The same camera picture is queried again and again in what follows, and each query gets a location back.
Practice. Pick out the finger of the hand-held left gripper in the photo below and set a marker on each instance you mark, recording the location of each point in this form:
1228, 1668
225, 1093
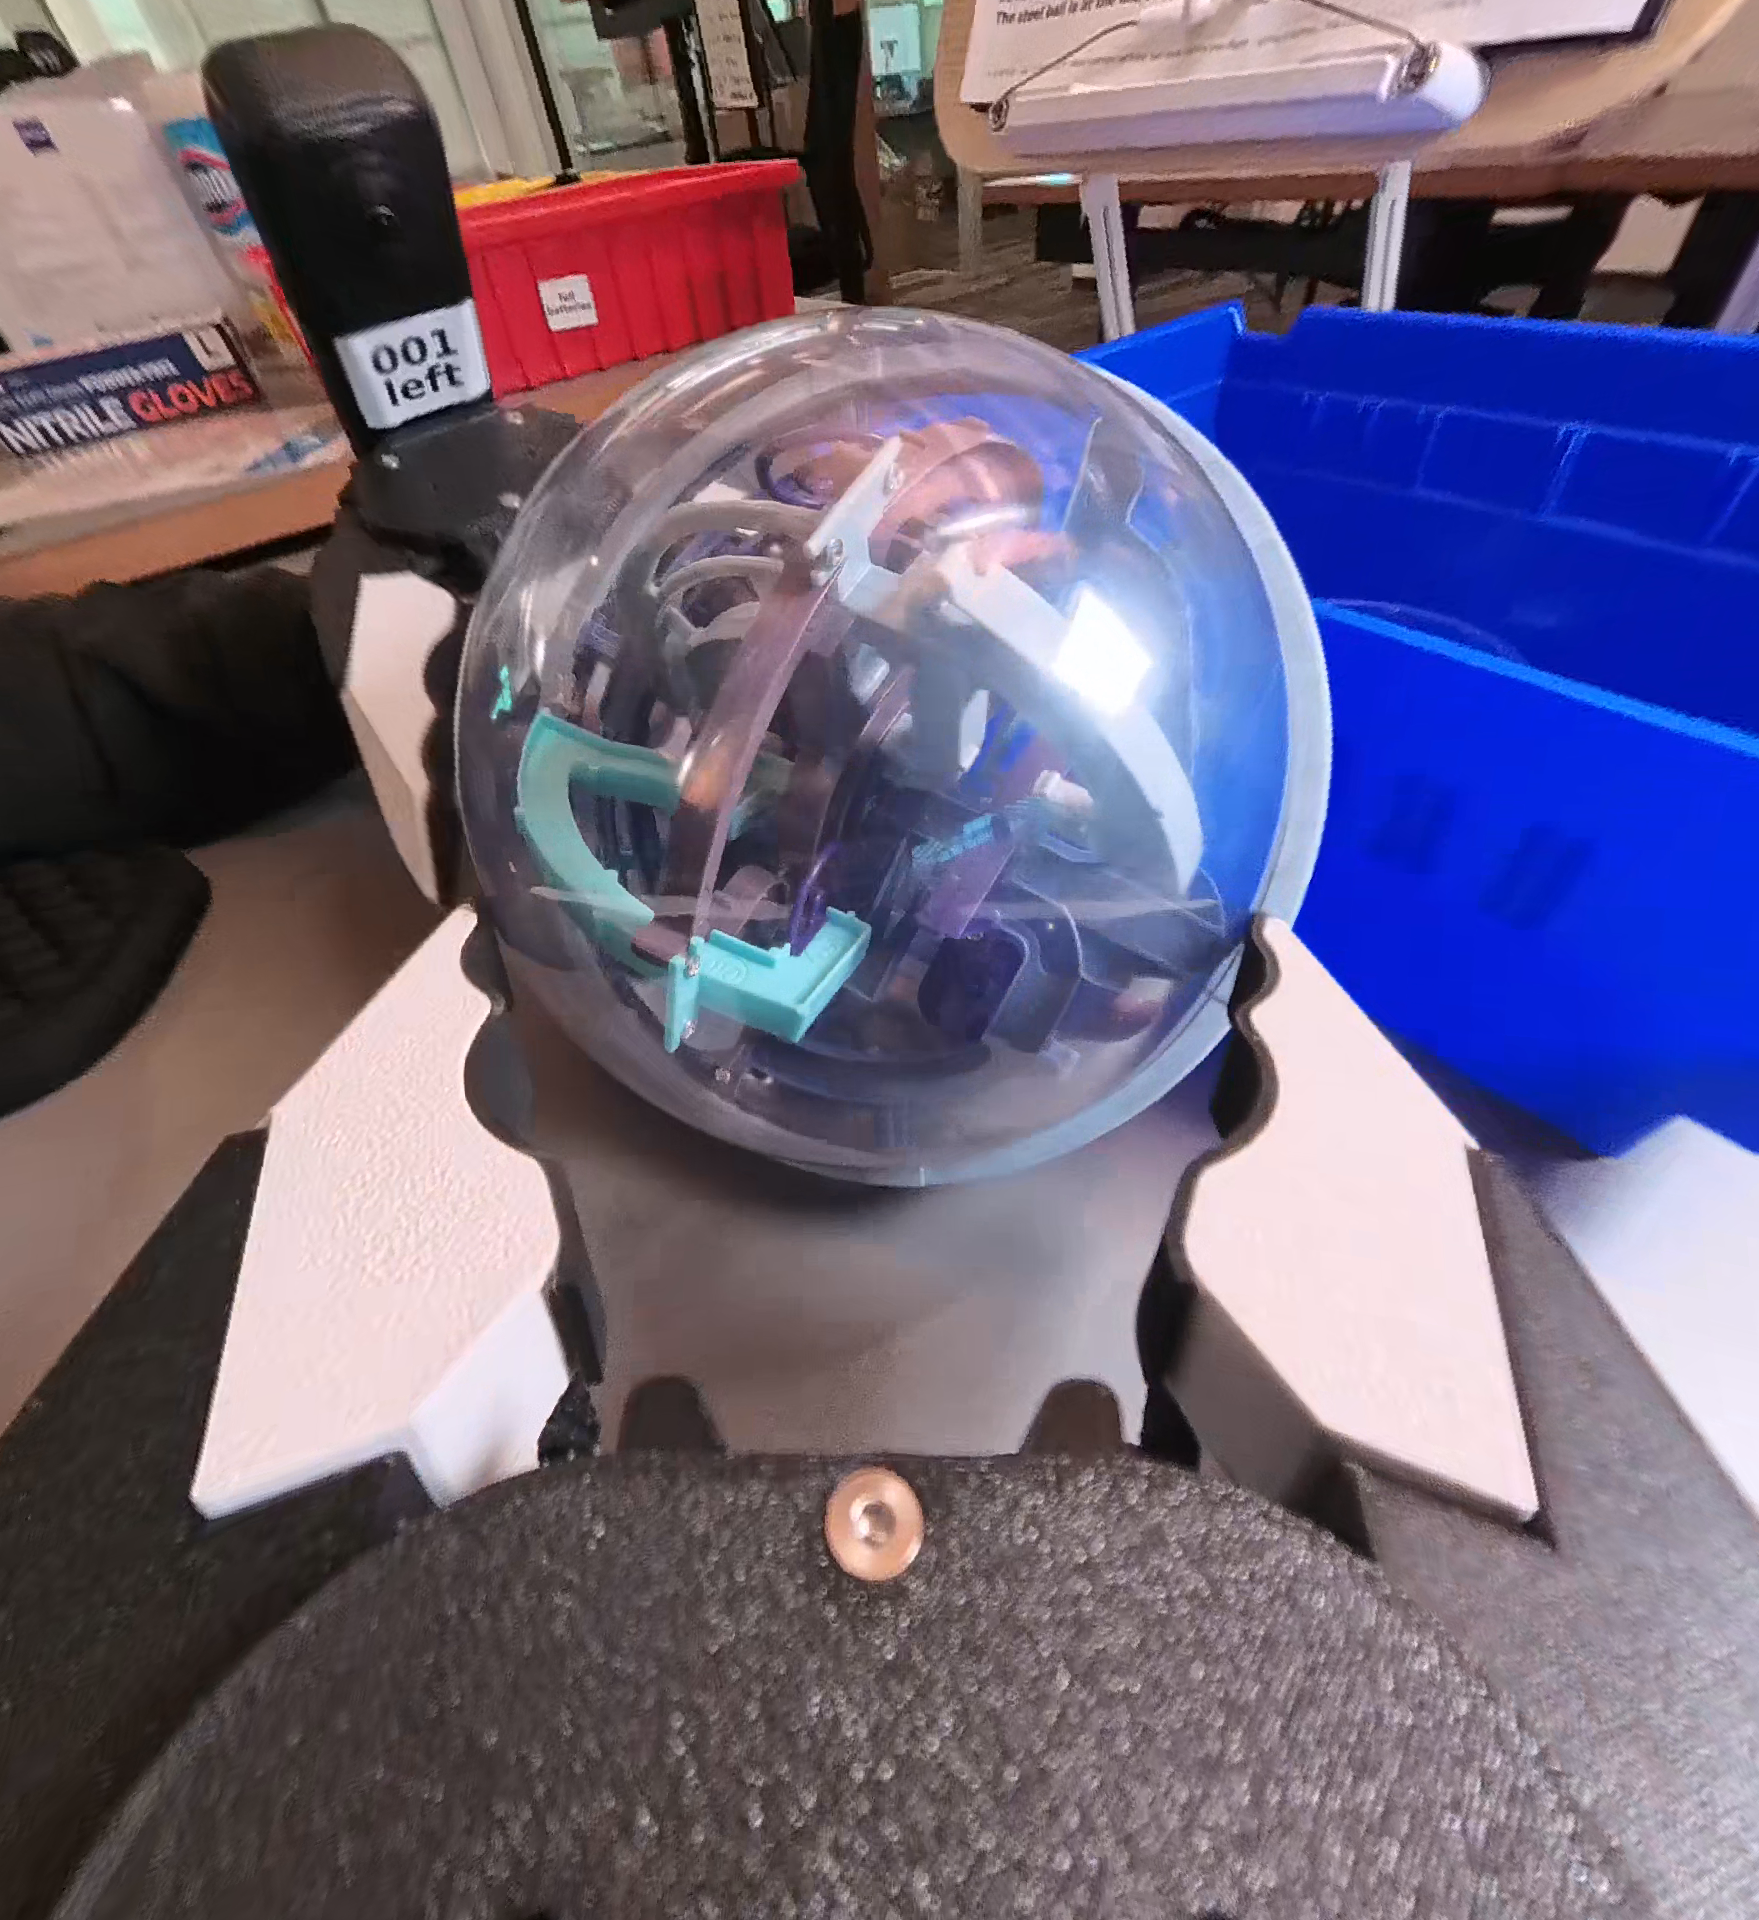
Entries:
399, 720

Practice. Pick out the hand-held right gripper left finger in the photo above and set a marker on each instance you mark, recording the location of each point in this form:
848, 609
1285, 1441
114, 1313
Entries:
370, 1244

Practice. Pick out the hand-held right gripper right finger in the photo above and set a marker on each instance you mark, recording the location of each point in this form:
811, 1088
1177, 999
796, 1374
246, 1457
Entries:
1360, 1244

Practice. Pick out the clear plastic maze ball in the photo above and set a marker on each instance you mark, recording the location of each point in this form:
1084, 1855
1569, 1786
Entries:
882, 736

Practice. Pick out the white wipes canister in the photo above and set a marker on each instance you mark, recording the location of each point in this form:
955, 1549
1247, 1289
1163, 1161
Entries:
204, 190

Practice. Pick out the red plastic bin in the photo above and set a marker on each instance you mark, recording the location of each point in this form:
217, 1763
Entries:
640, 269

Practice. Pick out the blue white glove box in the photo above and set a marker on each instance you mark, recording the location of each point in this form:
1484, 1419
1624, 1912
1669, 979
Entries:
117, 392

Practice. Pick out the white printed sign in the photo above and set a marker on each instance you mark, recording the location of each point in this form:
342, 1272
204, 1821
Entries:
54, 228

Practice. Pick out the black mesh cushion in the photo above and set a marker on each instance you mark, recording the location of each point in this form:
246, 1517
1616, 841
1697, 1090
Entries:
41, 976

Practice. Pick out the blue plastic bin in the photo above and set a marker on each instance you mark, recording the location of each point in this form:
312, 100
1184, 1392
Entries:
1569, 691

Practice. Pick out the wooden instruction board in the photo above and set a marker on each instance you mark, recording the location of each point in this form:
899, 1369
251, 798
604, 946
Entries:
1600, 76

